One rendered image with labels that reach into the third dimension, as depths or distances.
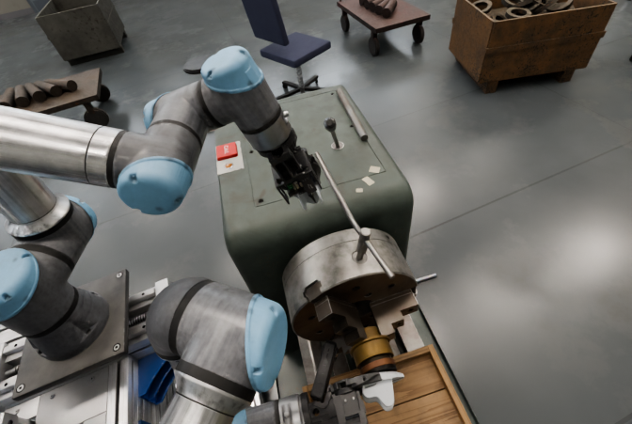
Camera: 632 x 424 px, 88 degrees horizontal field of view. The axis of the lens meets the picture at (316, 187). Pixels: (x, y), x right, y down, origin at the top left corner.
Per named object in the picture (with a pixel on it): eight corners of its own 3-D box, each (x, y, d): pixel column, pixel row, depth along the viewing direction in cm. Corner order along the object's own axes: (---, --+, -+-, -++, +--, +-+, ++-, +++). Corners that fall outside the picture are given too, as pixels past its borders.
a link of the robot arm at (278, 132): (238, 117, 56) (280, 94, 55) (251, 135, 59) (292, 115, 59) (242, 142, 51) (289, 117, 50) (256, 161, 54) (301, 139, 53)
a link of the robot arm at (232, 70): (198, 55, 49) (249, 34, 47) (238, 112, 57) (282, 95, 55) (187, 85, 44) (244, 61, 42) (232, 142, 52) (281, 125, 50)
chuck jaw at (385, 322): (363, 290, 79) (410, 274, 79) (365, 299, 83) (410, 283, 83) (382, 336, 71) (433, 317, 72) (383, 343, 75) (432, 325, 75)
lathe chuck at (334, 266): (285, 320, 92) (283, 253, 71) (388, 296, 99) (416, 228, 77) (292, 352, 86) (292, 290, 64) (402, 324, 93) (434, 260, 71)
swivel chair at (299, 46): (316, 75, 387) (301, -40, 305) (342, 99, 345) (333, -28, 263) (262, 94, 372) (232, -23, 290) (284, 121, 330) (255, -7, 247)
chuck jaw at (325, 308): (337, 302, 79) (304, 290, 72) (353, 290, 78) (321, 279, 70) (352, 348, 72) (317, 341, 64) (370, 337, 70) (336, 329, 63)
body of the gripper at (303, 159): (288, 207, 62) (257, 165, 53) (280, 177, 68) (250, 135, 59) (324, 189, 61) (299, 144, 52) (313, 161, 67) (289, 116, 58)
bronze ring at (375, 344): (344, 330, 71) (358, 376, 65) (385, 318, 72) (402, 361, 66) (346, 345, 78) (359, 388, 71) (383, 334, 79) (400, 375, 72)
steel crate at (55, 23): (68, 70, 494) (33, 19, 443) (75, 46, 565) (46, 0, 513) (128, 54, 511) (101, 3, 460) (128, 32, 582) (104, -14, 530)
